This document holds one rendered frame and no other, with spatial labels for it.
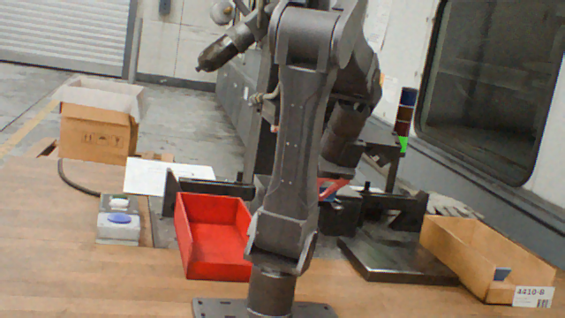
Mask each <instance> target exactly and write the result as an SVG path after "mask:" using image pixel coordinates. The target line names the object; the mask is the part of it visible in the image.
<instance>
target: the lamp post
mask: <svg viewBox="0 0 565 318"><path fill-rule="evenodd" d="M401 89H402V90H406V91H411V92H418V89H416V88H413V87H402V88H401ZM404 157H405V152H401V151H400V152H399V155H398V157H397V158H396V160H395V162H394V163H390V165H389V170H388V178H387V183H386V186H385V192H384V193H393V191H394V185H395V181H396V173H397V170H398V165H399V161H400V158H404ZM381 214H382V215H385V216H396V215H397V212H396V211H395V210H389V209H383V210H382V212H381Z"/></svg>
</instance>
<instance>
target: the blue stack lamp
mask: <svg viewBox="0 0 565 318"><path fill-rule="evenodd" d="M417 98H418V92H411V91H406V90H402V89H401V94H400V98H399V103H398V104H401V105H404V106H410V107H416V102H417Z"/></svg>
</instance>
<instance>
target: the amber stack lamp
mask: <svg viewBox="0 0 565 318"><path fill-rule="evenodd" d="M414 110H415V107H410V106H404V105H401V104H398V107H397V112H396V116H395V120H398V121H403V122H408V123H411V120H413V115H414Z"/></svg>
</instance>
